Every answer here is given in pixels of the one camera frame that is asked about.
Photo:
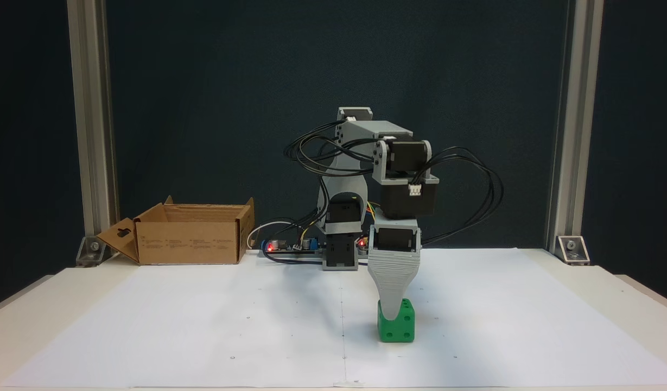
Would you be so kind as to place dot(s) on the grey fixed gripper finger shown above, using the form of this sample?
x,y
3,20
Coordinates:
x,y
393,277

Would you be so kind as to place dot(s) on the green die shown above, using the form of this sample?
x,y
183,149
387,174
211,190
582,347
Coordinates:
x,y
402,330

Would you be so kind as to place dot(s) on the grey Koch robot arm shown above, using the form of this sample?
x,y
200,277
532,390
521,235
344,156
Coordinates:
x,y
366,130

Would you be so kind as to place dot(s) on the circuit board with blue parts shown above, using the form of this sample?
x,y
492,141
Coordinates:
x,y
281,247

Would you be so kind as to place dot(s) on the brown cardboard box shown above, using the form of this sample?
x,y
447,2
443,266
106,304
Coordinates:
x,y
186,241

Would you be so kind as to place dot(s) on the metal corner bracket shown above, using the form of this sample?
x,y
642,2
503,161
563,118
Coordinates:
x,y
573,248
91,251

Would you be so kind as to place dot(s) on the aluminium frame post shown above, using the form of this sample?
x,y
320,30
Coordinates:
x,y
575,108
91,108

